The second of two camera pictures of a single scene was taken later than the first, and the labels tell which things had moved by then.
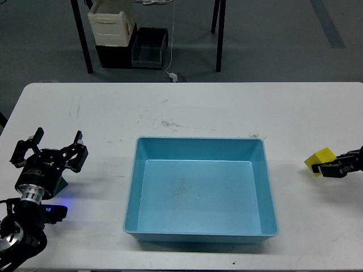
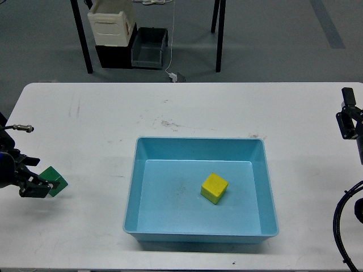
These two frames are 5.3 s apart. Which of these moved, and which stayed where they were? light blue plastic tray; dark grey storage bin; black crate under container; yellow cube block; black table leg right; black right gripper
Moved: yellow cube block; black right gripper
Stayed: light blue plastic tray; black table leg right; black crate under container; dark grey storage bin
